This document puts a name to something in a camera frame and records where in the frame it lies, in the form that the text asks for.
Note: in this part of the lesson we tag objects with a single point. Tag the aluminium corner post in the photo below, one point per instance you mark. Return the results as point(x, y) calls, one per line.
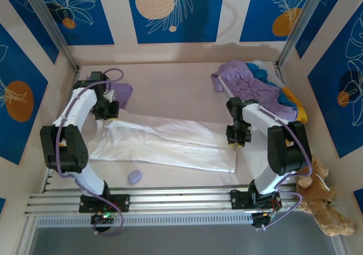
point(303, 17)
point(47, 17)

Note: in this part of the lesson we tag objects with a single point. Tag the aluminium frame rail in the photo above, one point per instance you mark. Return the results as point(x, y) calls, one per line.
point(181, 198)

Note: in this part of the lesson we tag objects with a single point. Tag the black controller board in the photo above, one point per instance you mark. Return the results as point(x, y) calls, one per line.
point(261, 219)
point(102, 219)

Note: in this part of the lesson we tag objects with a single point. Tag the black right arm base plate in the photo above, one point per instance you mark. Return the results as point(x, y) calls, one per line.
point(239, 199)

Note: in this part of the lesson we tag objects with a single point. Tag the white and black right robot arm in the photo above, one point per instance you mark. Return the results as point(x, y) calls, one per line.
point(261, 116)

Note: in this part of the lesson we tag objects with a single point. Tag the white plastic bin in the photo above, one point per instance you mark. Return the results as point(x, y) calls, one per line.
point(225, 86)

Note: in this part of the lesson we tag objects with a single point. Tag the white t-shirt with black print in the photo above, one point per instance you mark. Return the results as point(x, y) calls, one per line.
point(170, 147)

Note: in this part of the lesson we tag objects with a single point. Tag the brown teddy bear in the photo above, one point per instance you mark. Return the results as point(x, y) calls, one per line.
point(320, 187)

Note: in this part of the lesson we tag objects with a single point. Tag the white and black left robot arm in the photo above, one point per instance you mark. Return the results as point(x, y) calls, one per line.
point(82, 105)

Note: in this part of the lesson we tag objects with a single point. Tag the small lavender case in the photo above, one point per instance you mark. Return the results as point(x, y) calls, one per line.
point(135, 176)

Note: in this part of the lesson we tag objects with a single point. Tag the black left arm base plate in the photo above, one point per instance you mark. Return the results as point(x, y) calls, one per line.
point(122, 202)

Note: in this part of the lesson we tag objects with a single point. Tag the crumpled blue t-shirt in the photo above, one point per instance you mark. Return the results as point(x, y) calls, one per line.
point(256, 72)

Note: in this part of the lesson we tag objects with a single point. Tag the folded purple t-shirt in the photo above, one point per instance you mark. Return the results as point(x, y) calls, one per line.
point(124, 92)

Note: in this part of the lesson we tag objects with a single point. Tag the crumpled yellow t-shirt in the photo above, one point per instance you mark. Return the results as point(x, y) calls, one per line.
point(302, 114)

